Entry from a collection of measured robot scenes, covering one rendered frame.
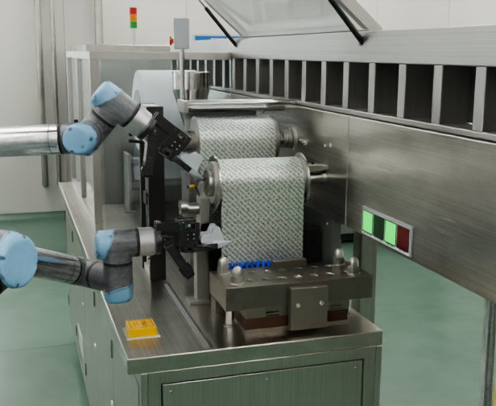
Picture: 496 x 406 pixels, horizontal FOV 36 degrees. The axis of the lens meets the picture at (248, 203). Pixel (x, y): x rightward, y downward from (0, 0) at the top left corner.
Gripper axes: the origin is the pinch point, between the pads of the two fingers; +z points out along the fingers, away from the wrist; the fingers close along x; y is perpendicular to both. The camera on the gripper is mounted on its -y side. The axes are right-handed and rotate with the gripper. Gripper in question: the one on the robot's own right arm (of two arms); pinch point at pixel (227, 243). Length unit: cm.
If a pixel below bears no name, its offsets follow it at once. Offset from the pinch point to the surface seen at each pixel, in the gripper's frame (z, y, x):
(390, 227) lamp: 29.7, 10.6, -35.8
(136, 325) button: -27.0, -16.7, -11.2
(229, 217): 0.6, 7.1, -0.2
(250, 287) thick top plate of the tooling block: 0.1, -6.5, -20.0
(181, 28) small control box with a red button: 1, 58, 58
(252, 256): 7.0, -4.2, -0.3
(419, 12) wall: 263, 83, 364
